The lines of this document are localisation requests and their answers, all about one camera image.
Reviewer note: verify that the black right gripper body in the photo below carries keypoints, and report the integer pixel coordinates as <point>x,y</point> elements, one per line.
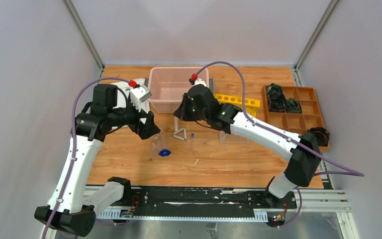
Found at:
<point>192,113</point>

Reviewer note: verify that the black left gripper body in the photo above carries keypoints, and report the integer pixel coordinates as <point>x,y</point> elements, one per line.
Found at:
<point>143,123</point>

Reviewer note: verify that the blue capped vial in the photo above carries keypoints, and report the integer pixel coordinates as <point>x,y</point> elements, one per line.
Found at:
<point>192,141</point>
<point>176,125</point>

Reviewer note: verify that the white clay pipe triangle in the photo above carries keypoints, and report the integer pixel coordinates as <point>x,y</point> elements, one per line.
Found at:
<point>180,134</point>

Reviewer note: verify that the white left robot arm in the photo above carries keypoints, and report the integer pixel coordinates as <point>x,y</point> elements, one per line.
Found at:
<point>68,210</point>

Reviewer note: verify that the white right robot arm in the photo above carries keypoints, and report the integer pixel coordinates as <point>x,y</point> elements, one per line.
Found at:
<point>301,151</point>

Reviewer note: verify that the small clear glass beaker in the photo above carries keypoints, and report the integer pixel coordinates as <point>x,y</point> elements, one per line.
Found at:
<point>156,138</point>

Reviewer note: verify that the pink plastic bin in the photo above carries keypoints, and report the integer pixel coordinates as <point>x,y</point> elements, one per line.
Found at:
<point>167,86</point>

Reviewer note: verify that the yellow test tube rack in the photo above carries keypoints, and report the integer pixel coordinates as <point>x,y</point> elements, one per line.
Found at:
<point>252,105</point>

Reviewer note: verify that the blue floral rolled tie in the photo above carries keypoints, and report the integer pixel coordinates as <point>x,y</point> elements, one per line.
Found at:
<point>273,89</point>

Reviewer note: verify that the dark rolled tie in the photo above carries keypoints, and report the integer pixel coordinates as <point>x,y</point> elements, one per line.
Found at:
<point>277,102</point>

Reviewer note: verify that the green floral rolled tie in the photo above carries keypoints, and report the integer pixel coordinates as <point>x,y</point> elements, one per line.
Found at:
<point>293,106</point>

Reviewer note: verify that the wooden compartment organizer tray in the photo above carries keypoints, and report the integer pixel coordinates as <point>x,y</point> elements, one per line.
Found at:
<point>298,123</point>

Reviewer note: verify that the black rolled belt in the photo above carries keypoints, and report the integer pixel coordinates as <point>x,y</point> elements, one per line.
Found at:
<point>322,135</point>

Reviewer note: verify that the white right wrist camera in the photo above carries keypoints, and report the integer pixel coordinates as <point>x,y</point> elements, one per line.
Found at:
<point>195,80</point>

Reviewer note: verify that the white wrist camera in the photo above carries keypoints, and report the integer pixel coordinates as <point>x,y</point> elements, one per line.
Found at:
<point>139,94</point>
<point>195,80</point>

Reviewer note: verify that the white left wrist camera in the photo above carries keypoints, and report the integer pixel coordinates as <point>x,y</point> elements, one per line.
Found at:
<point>139,94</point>

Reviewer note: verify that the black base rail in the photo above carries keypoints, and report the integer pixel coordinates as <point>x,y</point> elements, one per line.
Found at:
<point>199,204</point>

